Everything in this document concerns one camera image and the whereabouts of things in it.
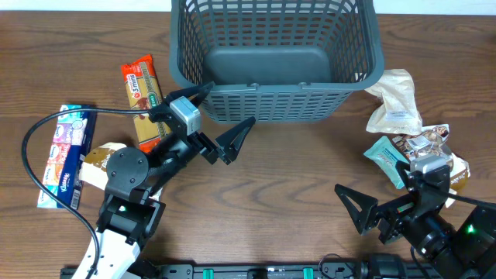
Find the teal snack packet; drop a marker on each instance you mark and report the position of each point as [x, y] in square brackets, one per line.
[386, 156]

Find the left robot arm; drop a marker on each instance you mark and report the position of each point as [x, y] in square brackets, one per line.
[129, 216]

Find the brown white snack bag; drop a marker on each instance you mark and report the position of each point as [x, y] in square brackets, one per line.
[432, 139]

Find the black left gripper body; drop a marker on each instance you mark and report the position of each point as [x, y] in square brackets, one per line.
[200, 149]

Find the orange spaghetti packet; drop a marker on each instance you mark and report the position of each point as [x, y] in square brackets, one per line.
[143, 92]

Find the cream brown snack bag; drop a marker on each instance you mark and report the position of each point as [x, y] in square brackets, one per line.
[94, 167]

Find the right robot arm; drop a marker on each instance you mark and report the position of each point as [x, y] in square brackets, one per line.
[467, 252]

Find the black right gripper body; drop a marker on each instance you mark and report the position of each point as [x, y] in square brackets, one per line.
[399, 211]

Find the grey plastic basket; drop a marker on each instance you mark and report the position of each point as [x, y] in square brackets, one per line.
[275, 60]

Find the Kleenex tissue multipack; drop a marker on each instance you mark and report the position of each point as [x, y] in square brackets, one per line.
[71, 144]

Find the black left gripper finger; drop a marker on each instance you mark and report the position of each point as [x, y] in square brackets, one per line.
[230, 142]
[198, 92]

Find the beige paper pouch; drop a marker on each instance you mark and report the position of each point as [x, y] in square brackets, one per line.
[398, 113]

